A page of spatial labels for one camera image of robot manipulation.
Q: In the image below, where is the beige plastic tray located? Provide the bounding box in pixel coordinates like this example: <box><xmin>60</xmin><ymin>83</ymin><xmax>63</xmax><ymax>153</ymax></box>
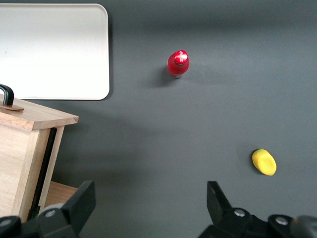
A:
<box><xmin>0</xmin><ymin>3</ymin><xmax>110</xmax><ymax>101</ymax></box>

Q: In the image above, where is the wooden drawer cabinet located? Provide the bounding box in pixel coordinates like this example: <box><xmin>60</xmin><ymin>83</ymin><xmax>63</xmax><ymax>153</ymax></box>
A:
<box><xmin>39</xmin><ymin>180</ymin><xmax>79</xmax><ymax>214</ymax></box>

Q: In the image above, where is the black metal drawer handle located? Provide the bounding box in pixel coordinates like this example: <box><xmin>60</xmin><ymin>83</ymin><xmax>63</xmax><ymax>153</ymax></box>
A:
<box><xmin>0</xmin><ymin>83</ymin><xmax>15</xmax><ymax>107</ymax></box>

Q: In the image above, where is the yellow lemon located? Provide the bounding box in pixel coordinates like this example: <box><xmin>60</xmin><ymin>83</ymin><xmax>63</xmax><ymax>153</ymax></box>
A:
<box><xmin>252</xmin><ymin>149</ymin><xmax>277</xmax><ymax>177</ymax></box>

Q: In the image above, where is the wooden drawer with gap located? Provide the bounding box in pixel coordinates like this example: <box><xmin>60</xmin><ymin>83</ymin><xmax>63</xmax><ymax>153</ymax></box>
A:
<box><xmin>0</xmin><ymin>98</ymin><xmax>79</xmax><ymax>223</ymax></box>

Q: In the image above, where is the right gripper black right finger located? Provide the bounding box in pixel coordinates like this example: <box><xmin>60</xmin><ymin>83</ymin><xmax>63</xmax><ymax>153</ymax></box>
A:
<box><xmin>198</xmin><ymin>180</ymin><xmax>268</xmax><ymax>238</ymax></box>

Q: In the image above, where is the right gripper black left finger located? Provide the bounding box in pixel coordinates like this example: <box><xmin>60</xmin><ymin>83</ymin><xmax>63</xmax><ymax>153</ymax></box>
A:
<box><xmin>37</xmin><ymin>180</ymin><xmax>97</xmax><ymax>238</ymax></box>

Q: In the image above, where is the red drink bottle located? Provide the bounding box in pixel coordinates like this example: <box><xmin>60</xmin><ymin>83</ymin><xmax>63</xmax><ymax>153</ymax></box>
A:
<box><xmin>167</xmin><ymin>49</ymin><xmax>191</xmax><ymax>79</ymax></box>

